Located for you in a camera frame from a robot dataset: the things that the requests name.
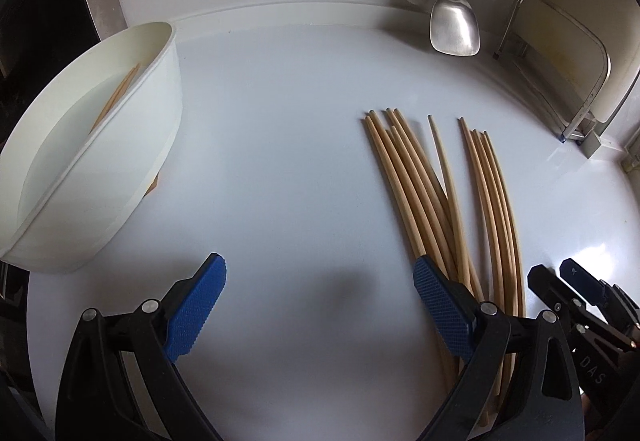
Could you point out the slender wooden chopstick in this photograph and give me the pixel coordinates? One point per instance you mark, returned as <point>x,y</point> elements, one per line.
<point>120,91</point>

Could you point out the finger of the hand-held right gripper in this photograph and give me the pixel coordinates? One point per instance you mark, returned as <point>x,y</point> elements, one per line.
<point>547,283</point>
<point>582,276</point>

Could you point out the white plastic block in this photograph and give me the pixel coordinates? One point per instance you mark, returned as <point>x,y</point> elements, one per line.
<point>597,144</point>

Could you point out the pile of wooden chopsticks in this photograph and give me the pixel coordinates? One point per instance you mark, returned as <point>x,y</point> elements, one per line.
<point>495,231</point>

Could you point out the white plastic basin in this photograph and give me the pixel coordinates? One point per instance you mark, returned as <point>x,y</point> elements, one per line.
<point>140,161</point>

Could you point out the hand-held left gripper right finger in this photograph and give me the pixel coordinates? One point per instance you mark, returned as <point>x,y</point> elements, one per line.
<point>442,306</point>

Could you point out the cream cutting board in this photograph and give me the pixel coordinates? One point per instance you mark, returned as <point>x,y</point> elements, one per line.
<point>620,91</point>

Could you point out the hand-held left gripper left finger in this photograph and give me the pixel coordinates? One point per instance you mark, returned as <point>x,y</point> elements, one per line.
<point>197,306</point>

